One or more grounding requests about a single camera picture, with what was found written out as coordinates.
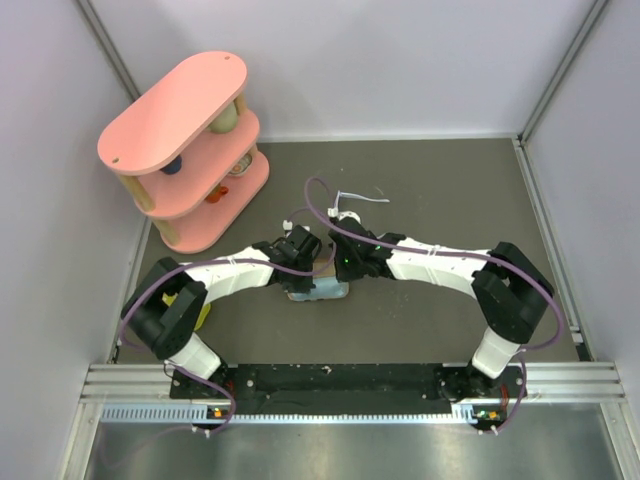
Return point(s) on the orange object on shelf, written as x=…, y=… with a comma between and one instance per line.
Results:
x=216, y=194

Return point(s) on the dark blue object on shelf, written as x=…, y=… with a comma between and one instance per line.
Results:
x=173, y=167

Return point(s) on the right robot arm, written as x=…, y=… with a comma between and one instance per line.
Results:
x=511, y=292

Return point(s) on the beige ball on shelf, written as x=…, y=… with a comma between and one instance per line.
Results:
x=225, y=122

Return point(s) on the plaid glasses case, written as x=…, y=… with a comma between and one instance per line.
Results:
x=320, y=262

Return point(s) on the yellow-green dotted plate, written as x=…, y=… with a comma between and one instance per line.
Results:
x=202, y=315

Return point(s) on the light blue cleaning cloth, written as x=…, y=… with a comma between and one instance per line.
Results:
x=327, y=288

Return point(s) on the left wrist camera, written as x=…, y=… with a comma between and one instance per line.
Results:
x=299, y=242

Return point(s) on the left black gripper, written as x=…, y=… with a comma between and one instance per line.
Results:
x=302, y=286

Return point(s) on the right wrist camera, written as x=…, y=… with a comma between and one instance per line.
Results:
x=345, y=220

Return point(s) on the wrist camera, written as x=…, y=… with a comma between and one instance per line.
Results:
x=345, y=220
x=299, y=242

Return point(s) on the aluminium frame rail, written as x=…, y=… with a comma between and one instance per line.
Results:
x=542, y=421

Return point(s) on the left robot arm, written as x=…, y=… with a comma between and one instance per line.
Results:
x=256, y=266

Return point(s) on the pink tiered wooden shelf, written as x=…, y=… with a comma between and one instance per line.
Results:
x=171, y=119

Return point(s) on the white sunglasses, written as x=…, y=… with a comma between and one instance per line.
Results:
x=354, y=196

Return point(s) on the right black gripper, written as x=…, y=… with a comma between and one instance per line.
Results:
x=343, y=275

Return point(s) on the small bowl on shelf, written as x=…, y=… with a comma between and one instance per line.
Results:
x=241, y=167

